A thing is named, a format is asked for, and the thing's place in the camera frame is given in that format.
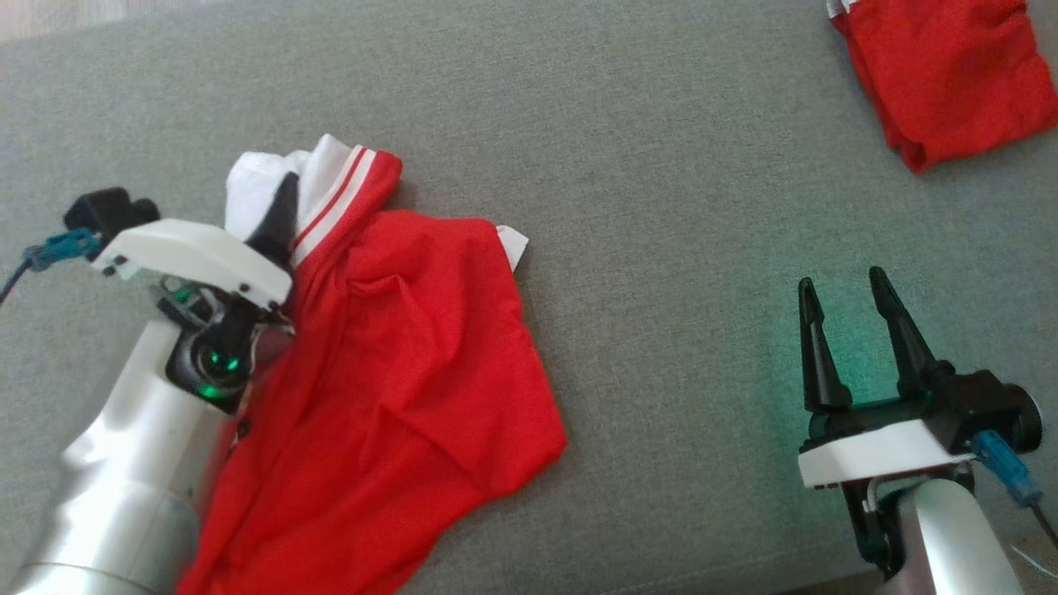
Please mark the grey sofa seat cushion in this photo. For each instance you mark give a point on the grey sofa seat cushion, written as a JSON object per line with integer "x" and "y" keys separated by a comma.
{"x": 661, "y": 248}

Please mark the red jersey white striped collar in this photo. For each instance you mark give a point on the red jersey white striped collar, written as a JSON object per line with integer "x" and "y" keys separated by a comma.
{"x": 397, "y": 372}

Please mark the red shorts white side stripe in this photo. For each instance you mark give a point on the red shorts white side stripe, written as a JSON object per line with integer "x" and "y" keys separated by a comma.
{"x": 950, "y": 74}

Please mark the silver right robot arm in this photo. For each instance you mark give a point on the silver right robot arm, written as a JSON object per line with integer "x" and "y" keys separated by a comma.
{"x": 950, "y": 537}

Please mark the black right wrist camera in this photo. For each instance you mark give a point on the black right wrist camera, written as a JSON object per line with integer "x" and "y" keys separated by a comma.
{"x": 992, "y": 405}

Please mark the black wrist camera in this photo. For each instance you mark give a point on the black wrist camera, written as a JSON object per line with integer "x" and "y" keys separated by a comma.
{"x": 107, "y": 211}
{"x": 992, "y": 405}

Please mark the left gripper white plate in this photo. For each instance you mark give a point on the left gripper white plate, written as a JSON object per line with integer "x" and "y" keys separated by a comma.
{"x": 198, "y": 256}

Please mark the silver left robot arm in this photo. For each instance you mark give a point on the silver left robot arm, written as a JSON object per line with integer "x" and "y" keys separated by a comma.
{"x": 124, "y": 479}

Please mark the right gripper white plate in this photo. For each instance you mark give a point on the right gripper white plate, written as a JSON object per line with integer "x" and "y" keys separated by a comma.
{"x": 876, "y": 450}

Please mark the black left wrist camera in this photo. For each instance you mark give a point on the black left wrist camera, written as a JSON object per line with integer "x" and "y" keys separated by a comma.
{"x": 107, "y": 211}

